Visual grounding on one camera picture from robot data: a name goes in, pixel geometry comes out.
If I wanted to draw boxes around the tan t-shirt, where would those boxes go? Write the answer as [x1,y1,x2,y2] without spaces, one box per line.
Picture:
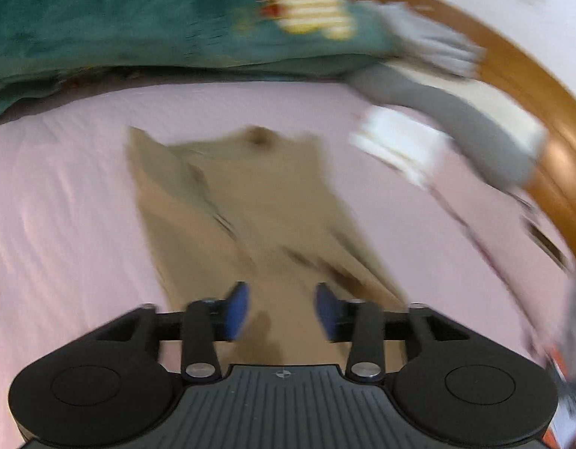
[127,127,407,365]

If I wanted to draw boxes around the orange bedside items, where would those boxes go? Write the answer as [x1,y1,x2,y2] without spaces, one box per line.
[543,350,576,448]

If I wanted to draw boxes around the wooden headboard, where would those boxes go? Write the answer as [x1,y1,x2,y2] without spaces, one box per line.
[353,0,576,268]

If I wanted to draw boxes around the white folded cloth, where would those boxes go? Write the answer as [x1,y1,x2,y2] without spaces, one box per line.
[350,106,452,190]

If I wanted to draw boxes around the grey pillow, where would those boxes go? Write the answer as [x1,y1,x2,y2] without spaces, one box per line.
[345,64,534,190]

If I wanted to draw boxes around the grey folded garment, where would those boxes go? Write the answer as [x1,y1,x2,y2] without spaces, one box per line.
[360,1,485,79]

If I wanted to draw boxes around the green plush blanket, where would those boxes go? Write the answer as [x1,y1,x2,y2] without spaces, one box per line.
[0,0,399,117]

